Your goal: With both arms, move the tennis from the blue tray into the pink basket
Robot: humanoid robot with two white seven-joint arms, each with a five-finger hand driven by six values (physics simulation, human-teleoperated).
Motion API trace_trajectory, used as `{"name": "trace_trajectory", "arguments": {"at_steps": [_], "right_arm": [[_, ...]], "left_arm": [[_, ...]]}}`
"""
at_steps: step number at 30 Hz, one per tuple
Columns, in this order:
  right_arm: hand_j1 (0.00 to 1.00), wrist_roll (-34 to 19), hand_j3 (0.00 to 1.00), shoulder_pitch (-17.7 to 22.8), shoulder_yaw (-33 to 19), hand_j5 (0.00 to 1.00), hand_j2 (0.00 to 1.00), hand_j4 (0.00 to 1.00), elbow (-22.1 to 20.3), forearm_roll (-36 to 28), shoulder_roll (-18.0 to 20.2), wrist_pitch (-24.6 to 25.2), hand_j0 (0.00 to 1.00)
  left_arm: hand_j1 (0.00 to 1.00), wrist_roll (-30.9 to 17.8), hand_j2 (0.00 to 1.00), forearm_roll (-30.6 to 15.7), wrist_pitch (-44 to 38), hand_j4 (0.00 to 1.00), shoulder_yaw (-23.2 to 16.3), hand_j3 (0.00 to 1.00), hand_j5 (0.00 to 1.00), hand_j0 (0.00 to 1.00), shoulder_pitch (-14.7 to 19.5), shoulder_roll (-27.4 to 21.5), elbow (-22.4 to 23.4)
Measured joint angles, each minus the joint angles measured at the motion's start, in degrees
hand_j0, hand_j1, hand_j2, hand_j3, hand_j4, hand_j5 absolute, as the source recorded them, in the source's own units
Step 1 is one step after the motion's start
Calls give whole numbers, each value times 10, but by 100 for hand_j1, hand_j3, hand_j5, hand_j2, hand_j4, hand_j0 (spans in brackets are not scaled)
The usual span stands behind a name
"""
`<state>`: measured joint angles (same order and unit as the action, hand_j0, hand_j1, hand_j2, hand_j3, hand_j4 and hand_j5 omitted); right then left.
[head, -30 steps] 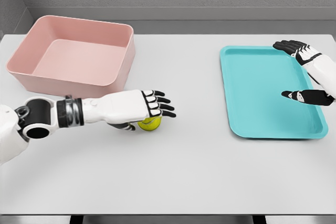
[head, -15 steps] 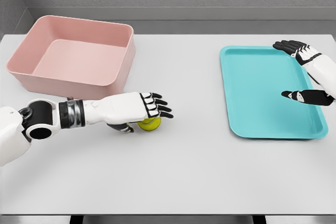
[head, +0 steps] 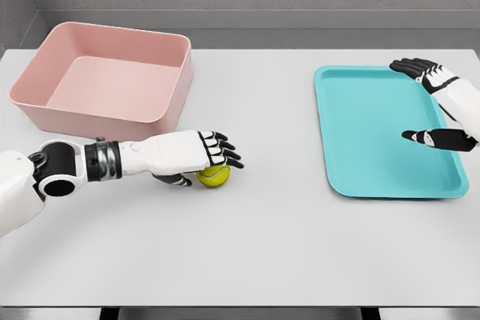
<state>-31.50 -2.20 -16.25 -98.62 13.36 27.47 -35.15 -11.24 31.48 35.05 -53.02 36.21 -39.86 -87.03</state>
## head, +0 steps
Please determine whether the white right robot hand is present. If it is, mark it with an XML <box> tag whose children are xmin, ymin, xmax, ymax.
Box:
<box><xmin>388</xmin><ymin>57</ymin><xmax>480</xmax><ymax>153</ymax></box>

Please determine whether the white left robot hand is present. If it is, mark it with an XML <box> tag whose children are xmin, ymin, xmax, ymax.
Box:
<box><xmin>148</xmin><ymin>129</ymin><xmax>245</xmax><ymax>188</ymax></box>

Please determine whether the yellow-green tennis ball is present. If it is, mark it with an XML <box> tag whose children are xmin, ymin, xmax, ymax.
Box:
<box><xmin>196</xmin><ymin>164</ymin><xmax>231</xmax><ymax>188</ymax></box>

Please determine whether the blue rectangular tray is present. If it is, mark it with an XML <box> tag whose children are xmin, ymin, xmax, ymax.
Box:
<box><xmin>313</xmin><ymin>64</ymin><xmax>470</xmax><ymax>200</ymax></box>

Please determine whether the pink rectangular basket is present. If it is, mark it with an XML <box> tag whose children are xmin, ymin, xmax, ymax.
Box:
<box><xmin>7</xmin><ymin>21</ymin><xmax>194</xmax><ymax>138</ymax></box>

